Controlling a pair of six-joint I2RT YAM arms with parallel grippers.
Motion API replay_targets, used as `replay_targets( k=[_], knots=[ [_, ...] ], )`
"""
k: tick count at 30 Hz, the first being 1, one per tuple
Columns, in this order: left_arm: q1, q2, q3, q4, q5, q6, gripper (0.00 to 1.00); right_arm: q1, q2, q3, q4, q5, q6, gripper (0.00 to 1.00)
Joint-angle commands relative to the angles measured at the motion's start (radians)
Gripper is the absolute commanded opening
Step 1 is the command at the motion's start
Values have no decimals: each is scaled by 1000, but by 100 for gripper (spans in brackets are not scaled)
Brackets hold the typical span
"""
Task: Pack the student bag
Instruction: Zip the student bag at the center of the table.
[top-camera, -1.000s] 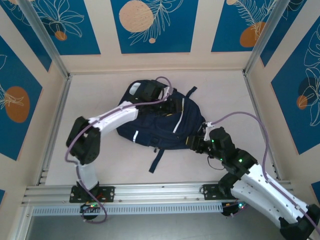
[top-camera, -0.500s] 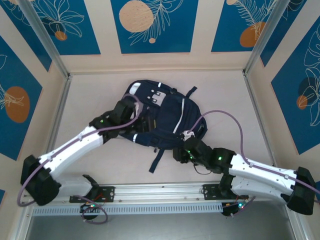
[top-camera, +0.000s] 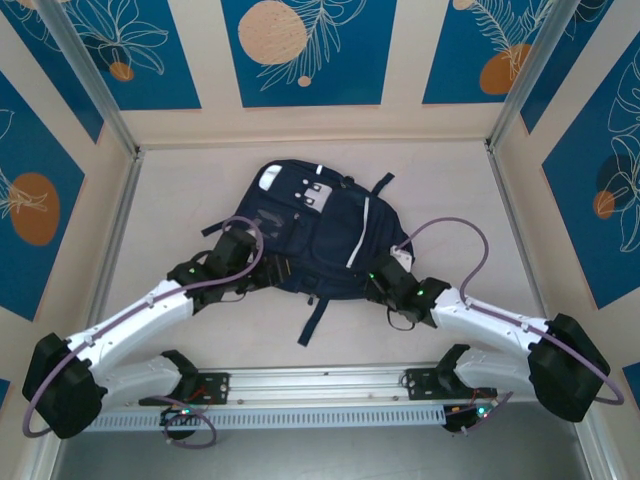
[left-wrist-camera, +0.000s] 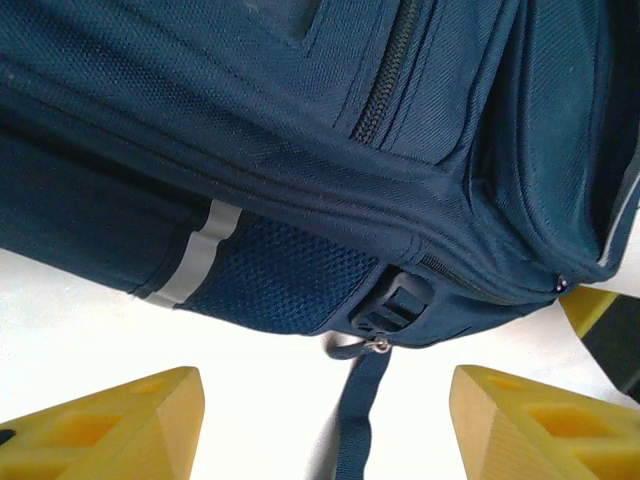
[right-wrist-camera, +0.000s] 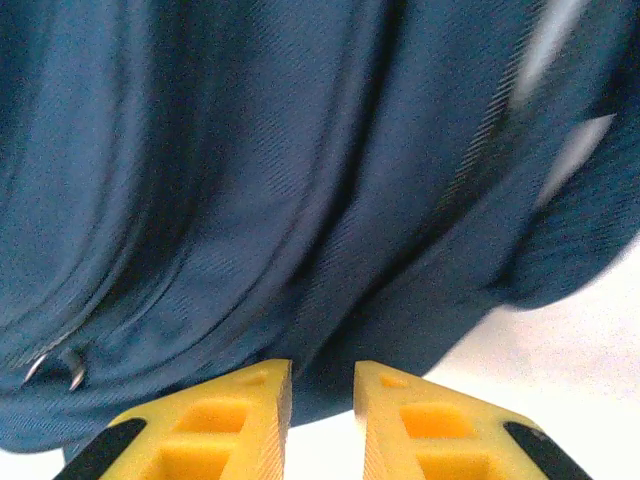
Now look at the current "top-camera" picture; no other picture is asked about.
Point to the navy blue student backpack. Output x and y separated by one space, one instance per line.
325 240

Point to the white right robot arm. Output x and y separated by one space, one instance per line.
490 320

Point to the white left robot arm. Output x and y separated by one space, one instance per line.
125 325

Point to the black controller board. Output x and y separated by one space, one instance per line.
180 422
465 417

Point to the aluminium floor rail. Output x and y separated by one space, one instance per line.
520 240
117 240

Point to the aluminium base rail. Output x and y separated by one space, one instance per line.
325 385

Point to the aluminium frame post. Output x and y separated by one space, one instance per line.
85 75
540 65

